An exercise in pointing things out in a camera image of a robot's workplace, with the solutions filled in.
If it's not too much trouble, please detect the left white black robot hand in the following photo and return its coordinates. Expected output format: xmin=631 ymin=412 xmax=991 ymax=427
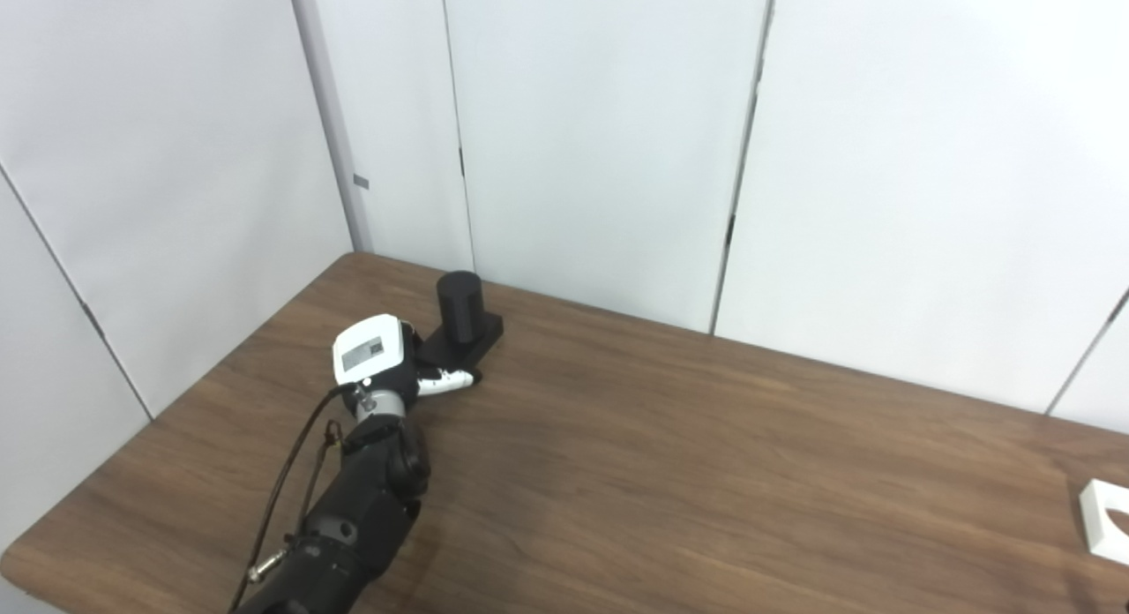
xmin=332 ymin=314 xmax=483 ymax=405

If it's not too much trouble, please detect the black peg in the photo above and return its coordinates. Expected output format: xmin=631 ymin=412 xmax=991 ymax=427
xmin=413 ymin=270 xmax=505 ymax=390

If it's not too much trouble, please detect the white square piece with hole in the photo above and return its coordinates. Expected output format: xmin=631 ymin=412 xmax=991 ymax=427
xmin=1080 ymin=479 xmax=1129 ymax=566

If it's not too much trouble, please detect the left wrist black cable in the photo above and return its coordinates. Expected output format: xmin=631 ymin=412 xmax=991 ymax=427
xmin=228 ymin=383 xmax=355 ymax=614

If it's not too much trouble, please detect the grey wall post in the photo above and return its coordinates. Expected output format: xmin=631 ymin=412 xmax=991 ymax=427
xmin=287 ymin=0 xmax=373 ymax=253

